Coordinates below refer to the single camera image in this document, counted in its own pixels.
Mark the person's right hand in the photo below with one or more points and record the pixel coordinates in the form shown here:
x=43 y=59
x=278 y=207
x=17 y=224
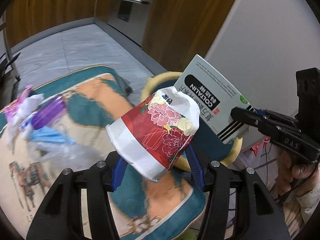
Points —
x=287 y=173

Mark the stainless steel oven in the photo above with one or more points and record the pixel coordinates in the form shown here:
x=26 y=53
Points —
x=130 y=17

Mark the blue white small packet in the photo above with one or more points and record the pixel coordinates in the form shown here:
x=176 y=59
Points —
x=26 y=127

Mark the purple plastic bottle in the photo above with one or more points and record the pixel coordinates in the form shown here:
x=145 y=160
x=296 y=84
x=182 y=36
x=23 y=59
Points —
x=48 y=113

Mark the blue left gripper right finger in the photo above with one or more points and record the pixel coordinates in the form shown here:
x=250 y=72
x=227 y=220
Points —
x=197 y=171

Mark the pink snack wrapper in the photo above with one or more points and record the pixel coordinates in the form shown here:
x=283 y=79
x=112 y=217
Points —
x=11 y=109

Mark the clear plastic bag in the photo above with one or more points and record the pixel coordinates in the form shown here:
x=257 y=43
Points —
x=60 y=156

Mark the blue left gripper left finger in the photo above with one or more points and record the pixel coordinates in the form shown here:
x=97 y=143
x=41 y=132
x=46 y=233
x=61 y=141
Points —
x=118 y=173

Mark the red floral paper cup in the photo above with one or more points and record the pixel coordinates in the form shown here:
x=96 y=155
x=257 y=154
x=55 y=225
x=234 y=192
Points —
x=153 y=135

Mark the cream knit sleeve forearm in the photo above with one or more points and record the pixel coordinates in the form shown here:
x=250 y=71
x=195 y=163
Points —
x=308 y=202

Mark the grey Coltalin medicine box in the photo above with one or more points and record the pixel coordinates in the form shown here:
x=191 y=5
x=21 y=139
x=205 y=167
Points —
x=215 y=96

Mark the stainless steel shelf rack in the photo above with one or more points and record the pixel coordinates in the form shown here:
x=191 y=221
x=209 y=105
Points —
x=10 y=77

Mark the white tissue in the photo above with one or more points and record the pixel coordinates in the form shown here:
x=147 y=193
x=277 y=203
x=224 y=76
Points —
x=24 y=110

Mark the wooden kitchen cabinets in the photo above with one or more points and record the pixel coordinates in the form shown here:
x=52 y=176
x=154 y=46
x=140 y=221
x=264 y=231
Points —
x=176 y=29

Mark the horse print quilted cushion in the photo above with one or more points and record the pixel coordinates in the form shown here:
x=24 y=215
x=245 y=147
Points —
x=170 y=209

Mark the white refrigerator side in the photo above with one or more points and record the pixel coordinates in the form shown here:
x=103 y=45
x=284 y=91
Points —
x=260 y=47

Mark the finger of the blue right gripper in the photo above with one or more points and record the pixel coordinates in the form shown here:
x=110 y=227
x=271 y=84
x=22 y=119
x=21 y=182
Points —
x=263 y=112

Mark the yellow rimmed teal trash bin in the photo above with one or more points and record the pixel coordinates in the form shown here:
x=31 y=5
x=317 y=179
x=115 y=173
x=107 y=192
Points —
x=226 y=154

